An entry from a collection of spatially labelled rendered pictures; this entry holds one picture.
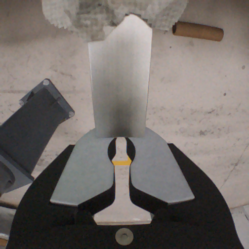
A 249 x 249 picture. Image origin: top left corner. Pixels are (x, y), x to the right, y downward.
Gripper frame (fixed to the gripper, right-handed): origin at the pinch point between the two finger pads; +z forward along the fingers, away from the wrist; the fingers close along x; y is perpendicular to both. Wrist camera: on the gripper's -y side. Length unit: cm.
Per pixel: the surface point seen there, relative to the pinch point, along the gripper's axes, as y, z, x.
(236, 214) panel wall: 234, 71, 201
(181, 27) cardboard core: -14, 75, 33
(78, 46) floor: -2, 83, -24
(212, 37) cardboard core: -11, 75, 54
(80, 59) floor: 6, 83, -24
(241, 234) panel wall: 234, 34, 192
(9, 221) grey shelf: 230, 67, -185
